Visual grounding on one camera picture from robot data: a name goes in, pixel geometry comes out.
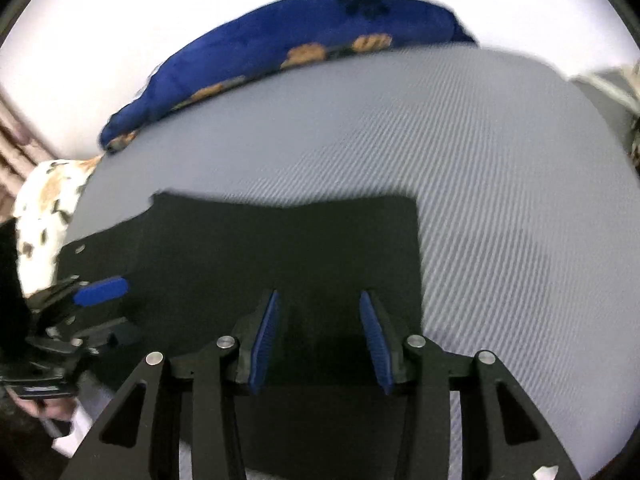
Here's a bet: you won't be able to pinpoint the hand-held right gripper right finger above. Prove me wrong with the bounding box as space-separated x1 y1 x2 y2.
359 290 583 480

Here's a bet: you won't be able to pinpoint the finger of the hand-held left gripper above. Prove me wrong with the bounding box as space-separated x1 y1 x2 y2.
50 276 130 308
75 317 143 352

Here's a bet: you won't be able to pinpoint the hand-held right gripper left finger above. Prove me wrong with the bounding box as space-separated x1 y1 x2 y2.
60 289 282 480

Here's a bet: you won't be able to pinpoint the black pants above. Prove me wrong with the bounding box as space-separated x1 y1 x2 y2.
55 191 426 480

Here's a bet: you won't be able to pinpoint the person's left hand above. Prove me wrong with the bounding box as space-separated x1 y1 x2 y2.
17 392 76 425

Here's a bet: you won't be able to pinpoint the white floral pillow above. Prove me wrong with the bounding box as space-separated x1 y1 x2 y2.
12 155 103 300

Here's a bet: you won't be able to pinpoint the striped curtain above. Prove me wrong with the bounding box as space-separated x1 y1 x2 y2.
0 95 56 221

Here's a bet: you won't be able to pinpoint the grey bed mattress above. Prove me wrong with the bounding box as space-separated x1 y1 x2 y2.
55 42 640 480

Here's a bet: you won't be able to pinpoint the blue floral blanket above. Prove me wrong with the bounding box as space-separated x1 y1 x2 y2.
97 0 478 154

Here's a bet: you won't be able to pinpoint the dark patterned cloth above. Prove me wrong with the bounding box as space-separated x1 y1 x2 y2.
625 115 640 173

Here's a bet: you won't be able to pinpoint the white grey cloth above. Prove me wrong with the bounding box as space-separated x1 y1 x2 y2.
570 60 640 111

